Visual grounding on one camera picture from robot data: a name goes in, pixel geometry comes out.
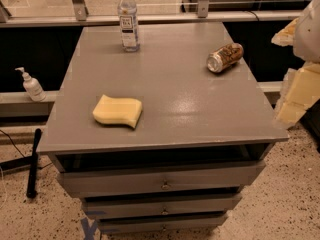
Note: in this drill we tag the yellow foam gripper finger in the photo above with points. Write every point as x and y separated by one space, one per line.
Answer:
300 90

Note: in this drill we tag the clear plastic water bottle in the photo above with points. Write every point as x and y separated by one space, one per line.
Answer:
127 12

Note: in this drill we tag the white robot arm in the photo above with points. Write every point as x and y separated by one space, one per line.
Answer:
303 34

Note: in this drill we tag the orange soda can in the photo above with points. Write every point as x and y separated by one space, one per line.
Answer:
224 57

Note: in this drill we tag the white pump dispenser bottle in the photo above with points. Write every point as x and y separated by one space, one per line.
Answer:
32 86

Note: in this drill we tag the middle grey drawer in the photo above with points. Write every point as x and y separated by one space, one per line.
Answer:
161 206

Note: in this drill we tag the grey drawer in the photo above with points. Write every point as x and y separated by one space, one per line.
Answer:
156 180
161 222
161 206

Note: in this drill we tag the grey drawer cabinet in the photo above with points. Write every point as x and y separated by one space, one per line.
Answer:
189 115

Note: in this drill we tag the bottom grey drawer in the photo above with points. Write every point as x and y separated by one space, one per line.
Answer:
161 222

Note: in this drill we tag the yellow sponge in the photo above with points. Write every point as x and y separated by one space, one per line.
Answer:
114 111

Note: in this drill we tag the top grey drawer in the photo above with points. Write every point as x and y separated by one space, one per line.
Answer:
156 180

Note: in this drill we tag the blue tape cross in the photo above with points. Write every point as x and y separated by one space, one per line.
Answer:
90 229

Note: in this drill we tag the black stick tool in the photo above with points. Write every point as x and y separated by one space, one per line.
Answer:
31 187

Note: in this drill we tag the right metal window bracket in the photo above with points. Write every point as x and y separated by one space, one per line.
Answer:
203 8

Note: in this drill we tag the metal window bracket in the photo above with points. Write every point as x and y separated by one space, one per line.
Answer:
203 8
80 9

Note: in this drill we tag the left metal window bracket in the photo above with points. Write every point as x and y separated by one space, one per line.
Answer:
80 9

